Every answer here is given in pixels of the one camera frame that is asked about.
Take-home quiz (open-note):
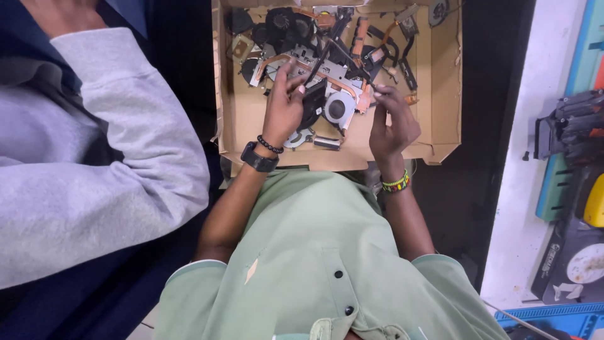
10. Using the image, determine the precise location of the person's right hand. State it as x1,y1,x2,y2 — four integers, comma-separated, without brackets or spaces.
369,85,422,164

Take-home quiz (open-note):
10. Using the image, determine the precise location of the person's left hand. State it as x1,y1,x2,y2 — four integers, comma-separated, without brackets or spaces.
261,59,308,148

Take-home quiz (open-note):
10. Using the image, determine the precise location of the black laptop cooling fan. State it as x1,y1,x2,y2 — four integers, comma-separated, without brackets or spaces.
297,78,329,131

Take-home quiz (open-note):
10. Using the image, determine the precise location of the thin black fan cable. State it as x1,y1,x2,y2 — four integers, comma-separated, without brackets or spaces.
329,39,379,92

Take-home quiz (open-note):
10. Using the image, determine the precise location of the silver fan cover plate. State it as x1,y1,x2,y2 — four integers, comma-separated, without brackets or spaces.
283,127,315,150

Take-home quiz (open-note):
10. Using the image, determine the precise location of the black smartwatch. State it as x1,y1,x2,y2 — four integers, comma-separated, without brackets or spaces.
240,141,280,173

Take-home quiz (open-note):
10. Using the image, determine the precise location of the small black rectangular part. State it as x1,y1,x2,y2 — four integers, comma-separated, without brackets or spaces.
313,135,342,152

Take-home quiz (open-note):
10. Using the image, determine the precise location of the silver round fan with copper pipe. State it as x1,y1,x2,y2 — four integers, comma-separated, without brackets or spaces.
323,89,373,133

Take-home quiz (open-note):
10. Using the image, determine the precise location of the shallow cardboard box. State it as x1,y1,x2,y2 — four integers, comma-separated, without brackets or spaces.
211,0,463,178

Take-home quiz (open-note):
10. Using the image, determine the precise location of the pile of fans and heatsinks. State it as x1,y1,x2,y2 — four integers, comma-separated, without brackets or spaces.
226,4,421,102

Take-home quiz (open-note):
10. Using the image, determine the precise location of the green polo shirt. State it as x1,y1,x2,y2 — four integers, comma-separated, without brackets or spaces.
153,168,511,340

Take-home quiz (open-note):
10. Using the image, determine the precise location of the stack of black laptop parts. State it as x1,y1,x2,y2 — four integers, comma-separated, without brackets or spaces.
533,89,604,167

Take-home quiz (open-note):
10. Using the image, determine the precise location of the yellow tool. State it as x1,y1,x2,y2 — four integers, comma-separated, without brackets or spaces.
583,186,604,229

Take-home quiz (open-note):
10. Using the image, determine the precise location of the black mat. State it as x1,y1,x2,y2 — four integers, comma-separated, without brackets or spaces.
530,216,604,306

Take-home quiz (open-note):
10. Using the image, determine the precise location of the thin grey rod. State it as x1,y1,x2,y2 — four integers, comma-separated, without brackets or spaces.
481,299,563,340

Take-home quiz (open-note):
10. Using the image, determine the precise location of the white round dish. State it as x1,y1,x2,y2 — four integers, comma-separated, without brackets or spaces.
566,243,604,285

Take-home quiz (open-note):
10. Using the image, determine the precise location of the blue ridged tray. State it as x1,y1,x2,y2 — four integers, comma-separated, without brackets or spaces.
494,302,604,340

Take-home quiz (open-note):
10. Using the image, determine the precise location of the black bead bracelet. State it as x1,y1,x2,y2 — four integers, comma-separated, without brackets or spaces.
257,134,285,155

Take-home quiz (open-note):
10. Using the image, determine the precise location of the multicoloured bead bracelet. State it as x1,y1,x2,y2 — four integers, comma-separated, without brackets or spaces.
381,169,411,194

